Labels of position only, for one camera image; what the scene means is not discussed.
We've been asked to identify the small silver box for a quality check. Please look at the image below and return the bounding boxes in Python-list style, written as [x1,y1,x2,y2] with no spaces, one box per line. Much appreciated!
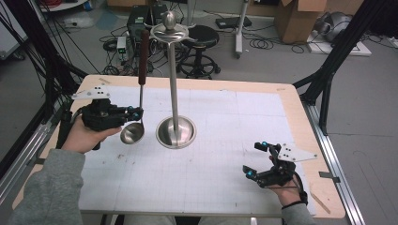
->
[116,36,128,54]

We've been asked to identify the flat black device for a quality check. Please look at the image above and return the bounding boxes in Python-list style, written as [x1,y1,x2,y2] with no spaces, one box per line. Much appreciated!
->
[215,16,253,30]

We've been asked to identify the steel utensil stand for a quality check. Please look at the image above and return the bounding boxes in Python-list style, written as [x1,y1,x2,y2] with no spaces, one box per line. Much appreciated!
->
[149,9,198,150]

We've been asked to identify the black computer tower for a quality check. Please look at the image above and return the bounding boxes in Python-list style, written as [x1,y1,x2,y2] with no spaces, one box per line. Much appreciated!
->
[126,4,152,57]

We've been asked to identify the black round stool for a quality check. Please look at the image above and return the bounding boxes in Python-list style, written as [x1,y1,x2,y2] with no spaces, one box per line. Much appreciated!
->
[176,24,222,80]

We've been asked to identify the brown cardboard box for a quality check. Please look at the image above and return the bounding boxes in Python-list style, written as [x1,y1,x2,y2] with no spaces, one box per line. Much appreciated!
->
[274,0,329,45]

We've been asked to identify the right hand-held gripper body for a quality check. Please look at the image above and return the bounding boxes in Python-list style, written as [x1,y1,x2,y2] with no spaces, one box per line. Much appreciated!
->
[256,142,318,189]

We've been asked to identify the white cabinet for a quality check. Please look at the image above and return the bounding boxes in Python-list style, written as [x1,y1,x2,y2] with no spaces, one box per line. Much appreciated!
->
[0,3,29,61]

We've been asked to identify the black metal frame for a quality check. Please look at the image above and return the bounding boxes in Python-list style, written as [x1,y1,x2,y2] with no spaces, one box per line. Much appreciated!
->
[293,0,398,136]
[0,0,89,179]

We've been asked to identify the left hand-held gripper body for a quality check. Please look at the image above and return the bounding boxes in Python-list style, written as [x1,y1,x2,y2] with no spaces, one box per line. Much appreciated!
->
[70,85,130,151]

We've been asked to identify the person's left hand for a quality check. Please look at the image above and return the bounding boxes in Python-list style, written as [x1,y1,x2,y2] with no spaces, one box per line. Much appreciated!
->
[61,116,123,155]

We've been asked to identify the grey round appliance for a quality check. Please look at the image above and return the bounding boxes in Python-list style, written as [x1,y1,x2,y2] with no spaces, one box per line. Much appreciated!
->
[314,11,353,43]

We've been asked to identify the white board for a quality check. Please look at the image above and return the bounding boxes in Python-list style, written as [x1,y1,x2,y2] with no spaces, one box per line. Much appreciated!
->
[306,31,373,57]

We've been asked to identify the white grid mat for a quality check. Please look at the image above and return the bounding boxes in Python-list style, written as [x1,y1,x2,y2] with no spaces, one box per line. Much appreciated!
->
[78,85,317,218]

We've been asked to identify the steel ladle with brown handle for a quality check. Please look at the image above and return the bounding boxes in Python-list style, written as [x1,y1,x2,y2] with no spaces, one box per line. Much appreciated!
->
[119,28,151,145]

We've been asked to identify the aluminium rail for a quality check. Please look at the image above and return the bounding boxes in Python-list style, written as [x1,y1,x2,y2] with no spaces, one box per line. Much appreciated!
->
[0,123,53,204]
[301,102,366,225]

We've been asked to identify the white stand pole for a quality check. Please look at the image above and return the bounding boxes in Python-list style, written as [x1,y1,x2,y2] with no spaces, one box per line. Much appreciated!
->
[234,0,252,59]

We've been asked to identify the black wrist strap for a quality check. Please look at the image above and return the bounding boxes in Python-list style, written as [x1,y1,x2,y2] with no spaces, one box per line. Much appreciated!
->
[281,190,310,210]

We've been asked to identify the tangle of black cables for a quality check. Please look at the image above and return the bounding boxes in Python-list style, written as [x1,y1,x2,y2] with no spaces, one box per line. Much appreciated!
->
[99,26,164,77]

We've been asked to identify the person's right hand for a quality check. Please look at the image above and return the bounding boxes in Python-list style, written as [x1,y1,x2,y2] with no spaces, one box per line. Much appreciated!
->
[268,155,305,207]

